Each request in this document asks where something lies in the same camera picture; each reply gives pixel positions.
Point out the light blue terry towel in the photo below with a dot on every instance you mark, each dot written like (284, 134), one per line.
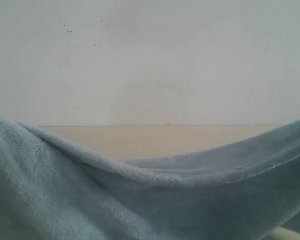
(54, 189)

